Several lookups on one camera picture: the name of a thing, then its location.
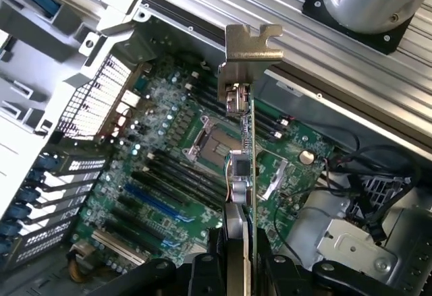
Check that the blue slot clip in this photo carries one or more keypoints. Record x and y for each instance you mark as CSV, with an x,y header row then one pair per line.
x,y
37,177
49,164
27,195
15,212

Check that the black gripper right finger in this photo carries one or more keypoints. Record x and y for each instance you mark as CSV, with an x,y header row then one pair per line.
x,y
273,275

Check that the wide perforated slot cover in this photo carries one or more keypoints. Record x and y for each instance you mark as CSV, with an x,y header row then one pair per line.
x,y
44,242

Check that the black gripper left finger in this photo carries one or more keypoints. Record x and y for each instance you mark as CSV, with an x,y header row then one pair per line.
x,y
202,275

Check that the blue expansion slot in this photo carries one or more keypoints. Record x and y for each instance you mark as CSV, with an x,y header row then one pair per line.
x,y
152,201

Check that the silver slot cover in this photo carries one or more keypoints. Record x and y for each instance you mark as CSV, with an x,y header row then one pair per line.
x,y
71,179
64,192

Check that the green motherboard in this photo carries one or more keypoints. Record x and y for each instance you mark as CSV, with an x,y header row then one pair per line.
x,y
297,141

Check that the silver board connector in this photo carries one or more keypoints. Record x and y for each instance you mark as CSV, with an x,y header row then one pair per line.
x,y
275,178

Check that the black perforated slot cover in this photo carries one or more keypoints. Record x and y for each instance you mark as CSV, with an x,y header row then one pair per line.
x,y
87,164

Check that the metal disk bay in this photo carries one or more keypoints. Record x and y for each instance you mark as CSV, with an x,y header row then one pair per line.
x,y
351,242

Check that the white expansion slot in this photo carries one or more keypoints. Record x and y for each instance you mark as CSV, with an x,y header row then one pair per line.
x,y
118,247

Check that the grey open PC case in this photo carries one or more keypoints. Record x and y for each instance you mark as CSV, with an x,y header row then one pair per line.
x,y
337,83

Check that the silver coin battery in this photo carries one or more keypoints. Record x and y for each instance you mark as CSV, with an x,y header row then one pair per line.
x,y
306,157

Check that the silver CPU socket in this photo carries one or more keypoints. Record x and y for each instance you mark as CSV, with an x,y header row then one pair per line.
x,y
209,141

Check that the black RAM slot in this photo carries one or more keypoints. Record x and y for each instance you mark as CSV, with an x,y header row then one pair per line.
x,y
270,110
189,173
185,187
192,166
187,180

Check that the black expansion slot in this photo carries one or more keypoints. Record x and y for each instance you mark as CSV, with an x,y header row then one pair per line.
x,y
135,223
158,187

